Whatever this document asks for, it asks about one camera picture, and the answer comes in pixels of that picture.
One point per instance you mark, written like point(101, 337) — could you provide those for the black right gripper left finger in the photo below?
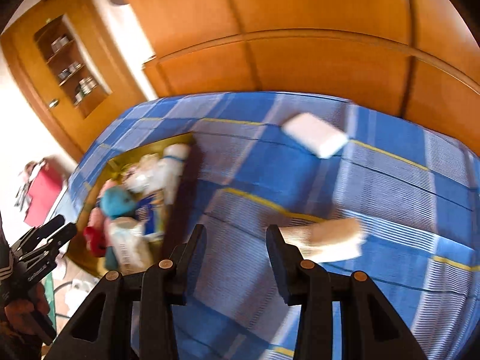
point(131, 316)

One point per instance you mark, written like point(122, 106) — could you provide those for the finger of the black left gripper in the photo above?
point(50, 247)
point(33, 237)

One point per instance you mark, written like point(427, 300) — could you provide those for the red knit sock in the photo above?
point(95, 241)

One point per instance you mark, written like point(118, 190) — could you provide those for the pink towel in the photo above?
point(97, 218)

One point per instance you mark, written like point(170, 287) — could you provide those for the teal plush toy pink skirt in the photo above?
point(116, 202)

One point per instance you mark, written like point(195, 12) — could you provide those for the white cleaning wipes pack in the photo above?
point(130, 247)

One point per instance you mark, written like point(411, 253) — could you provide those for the cream cloth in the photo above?
point(329, 241)

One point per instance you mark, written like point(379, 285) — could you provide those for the blue Tempo tissue pack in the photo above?
point(150, 213)

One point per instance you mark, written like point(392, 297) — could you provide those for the white knit gloves pair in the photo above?
point(171, 167)

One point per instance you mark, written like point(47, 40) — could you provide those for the person left hand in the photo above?
point(16, 310)

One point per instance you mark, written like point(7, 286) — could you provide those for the red storage box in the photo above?
point(44, 186)

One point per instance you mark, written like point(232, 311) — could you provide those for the gold tray box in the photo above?
point(132, 218)

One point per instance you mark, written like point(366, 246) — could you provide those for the blue plaid bedsheet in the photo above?
point(415, 192)

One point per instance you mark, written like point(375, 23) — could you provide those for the white soap bar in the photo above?
point(316, 135)

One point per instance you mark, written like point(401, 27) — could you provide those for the wooden headboard cabinet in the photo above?
point(415, 59)

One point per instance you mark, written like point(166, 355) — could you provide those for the wooden wall shelf niche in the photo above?
point(72, 66)

